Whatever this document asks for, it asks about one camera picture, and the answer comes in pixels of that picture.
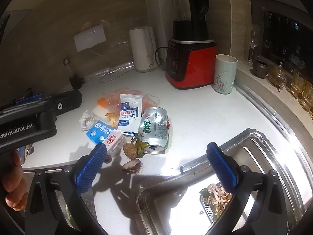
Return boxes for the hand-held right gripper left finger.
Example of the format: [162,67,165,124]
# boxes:
[24,142,109,235]

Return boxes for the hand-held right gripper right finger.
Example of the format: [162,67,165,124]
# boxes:
[203,142,288,235]

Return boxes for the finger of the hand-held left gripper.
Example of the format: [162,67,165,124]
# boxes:
[15,88,42,105]

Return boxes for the blue and white milk carton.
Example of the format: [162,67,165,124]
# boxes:
[85,120,128,157]

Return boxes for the purple fruit peel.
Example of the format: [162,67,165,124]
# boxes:
[122,159,142,174]

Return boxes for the brown nut shell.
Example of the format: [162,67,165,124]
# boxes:
[123,143,139,157]

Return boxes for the white tissue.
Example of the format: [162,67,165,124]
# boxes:
[79,110,97,131]

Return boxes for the green leaves with stem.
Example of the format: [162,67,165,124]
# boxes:
[131,137,147,158]

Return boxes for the white alcohol wipe packet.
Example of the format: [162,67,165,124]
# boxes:
[117,110,137,131]
[120,93,143,121]

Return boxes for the white foam piece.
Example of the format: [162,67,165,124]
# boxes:
[92,105,110,121]

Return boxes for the crushed silver and green can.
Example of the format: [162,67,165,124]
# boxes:
[138,106,172,155]

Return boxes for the translucent orange plastic bag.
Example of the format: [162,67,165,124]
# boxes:
[103,88,160,125]

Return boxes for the person's left hand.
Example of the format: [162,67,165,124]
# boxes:
[0,149,28,211]

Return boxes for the food scraps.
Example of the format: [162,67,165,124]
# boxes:
[199,183,233,219]

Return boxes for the stainless steel sink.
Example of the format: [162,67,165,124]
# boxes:
[137,128,313,235]

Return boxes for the pale ceramic cup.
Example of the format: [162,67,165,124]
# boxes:
[214,54,238,95]

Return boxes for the clear glass teapot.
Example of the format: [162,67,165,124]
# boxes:
[265,62,288,89]

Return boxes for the amber glass cup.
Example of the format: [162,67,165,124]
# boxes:
[300,82,313,112]
[290,72,307,98]

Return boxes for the red and black blender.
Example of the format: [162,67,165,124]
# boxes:
[161,0,218,90]

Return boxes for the white electric kettle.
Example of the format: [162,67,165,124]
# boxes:
[129,26,159,72]

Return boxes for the clear wine glass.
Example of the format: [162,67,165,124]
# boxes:
[247,24,261,65]

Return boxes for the white power cable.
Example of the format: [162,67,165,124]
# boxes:
[89,48,135,83]

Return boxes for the white wall socket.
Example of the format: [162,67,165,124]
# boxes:
[74,25,107,52]

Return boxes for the black power cable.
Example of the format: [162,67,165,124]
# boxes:
[155,46,169,69]

